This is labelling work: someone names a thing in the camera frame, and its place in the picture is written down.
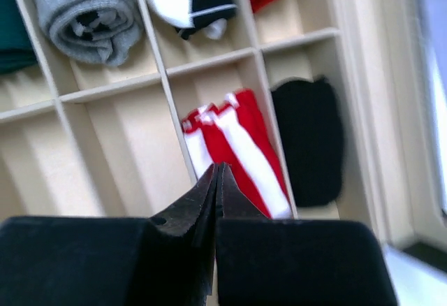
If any red white striped sock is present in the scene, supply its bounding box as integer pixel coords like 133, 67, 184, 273
181, 89, 293, 219

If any rolled grey sock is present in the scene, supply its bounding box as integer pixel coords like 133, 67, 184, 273
34, 0, 142, 66

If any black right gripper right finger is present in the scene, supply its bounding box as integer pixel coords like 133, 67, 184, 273
216, 163, 397, 305

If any black compartment storage box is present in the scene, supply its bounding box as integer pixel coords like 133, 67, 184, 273
0, 0, 447, 265

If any rolled teal sock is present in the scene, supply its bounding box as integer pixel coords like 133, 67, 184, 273
1, 0, 37, 74

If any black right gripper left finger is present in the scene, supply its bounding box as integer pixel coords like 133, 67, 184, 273
1, 165, 219, 305

